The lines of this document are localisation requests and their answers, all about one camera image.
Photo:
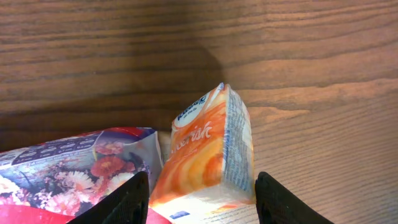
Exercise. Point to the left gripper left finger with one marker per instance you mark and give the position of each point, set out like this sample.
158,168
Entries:
128,204

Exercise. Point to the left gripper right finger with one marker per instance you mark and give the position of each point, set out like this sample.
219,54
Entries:
275,204

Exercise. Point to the orange pocket tissue pack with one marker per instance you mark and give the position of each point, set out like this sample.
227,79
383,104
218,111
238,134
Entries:
210,168

